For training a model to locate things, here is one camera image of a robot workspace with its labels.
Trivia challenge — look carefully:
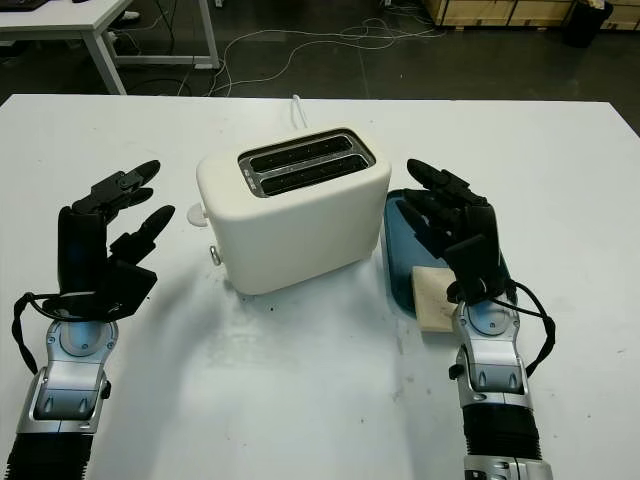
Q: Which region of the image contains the white toaster power cord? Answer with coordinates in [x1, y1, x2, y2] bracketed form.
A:
[289, 94, 310, 132]

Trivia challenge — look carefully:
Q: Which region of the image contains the slice of bread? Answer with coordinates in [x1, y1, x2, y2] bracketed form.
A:
[410, 266, 459, 332]

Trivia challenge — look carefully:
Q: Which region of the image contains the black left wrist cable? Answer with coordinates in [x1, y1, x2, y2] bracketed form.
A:
[10, 292, 124, 376]

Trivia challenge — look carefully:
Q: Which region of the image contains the white floor cable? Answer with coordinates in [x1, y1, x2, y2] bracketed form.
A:
[209, 17, 441, 96]

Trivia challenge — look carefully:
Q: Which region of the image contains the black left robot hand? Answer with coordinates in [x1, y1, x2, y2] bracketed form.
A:
[55, 159, 177, 301]

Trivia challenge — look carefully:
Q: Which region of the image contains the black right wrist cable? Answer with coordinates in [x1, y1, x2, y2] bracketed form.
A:
[499, 282, 557, 376]

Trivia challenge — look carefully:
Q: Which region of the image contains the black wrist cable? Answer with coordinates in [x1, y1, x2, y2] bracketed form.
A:
[10, 292, 124, 376]
[499, 282, 557, 376]

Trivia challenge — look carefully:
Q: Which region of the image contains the white office desk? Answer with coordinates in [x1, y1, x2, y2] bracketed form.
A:
[0, 0, 221, 96]

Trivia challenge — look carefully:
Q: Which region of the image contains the black trash bin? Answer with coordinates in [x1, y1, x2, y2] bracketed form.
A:
[564, 0, 614, 50]

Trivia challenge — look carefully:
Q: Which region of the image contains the cream two-slot toaster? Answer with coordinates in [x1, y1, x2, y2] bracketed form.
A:
[195, 127, 393, 296]

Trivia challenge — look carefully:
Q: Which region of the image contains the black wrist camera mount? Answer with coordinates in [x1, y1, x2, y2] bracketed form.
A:
[102, 258, 157, 320]
[443, 234, 501, 306]

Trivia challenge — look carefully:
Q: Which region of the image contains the blue plastic tray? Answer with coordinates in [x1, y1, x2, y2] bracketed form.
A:
[382, 188, 519, 321]

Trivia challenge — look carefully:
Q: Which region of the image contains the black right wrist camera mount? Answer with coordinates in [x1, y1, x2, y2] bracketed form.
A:
[443, 234, 501, 306]

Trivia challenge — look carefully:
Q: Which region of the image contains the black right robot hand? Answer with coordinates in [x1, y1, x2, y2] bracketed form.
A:
[406, 158, 506, 301]

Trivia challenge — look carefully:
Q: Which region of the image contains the wooden crate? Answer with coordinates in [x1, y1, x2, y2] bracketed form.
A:
[424, 0, 640, 32]

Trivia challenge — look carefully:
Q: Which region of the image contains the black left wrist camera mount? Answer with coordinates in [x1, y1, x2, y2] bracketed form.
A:
[102, 258, 157, 320]

